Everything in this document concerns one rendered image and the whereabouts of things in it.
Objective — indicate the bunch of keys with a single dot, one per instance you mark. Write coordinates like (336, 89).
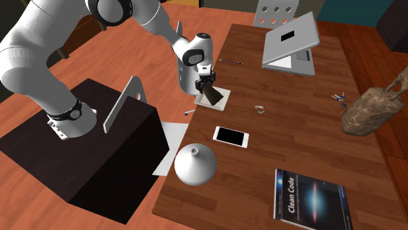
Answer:
(340, 99)

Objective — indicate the grey laptop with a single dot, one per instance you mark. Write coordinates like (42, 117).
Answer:
(290, 41)

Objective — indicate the brown wooden table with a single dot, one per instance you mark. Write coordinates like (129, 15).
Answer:
(287, 143)

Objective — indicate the dark cabinet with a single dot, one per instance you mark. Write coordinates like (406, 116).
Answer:
(395, 25)

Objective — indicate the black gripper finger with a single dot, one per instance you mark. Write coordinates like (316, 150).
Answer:
(199, 86)

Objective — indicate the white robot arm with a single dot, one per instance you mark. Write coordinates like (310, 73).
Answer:
(38, 63)

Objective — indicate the white smartphone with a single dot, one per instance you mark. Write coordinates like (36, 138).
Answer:
(231, 137)

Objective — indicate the dark galaxy-cover book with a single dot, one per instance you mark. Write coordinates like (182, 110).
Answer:
(310, 200)

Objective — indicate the brown wedge-shaped object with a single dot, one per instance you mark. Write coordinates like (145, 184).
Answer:
(213, 96)

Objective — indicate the white square plate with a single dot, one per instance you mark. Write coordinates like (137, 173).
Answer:
(223, 98)

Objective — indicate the dark thin pen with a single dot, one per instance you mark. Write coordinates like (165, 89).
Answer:
(230, 61)

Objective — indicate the white round vase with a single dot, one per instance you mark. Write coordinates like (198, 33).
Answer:
(196, 165)

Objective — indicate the brown stone sculpture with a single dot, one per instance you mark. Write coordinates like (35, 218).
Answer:
(366, 111)

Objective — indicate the grey chair with round holes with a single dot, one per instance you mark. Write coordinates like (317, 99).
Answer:
(275, 12)

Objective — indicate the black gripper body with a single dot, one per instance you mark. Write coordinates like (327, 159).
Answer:
(206, 77)

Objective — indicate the dark robot stand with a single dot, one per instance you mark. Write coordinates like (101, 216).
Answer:
(95, 165)

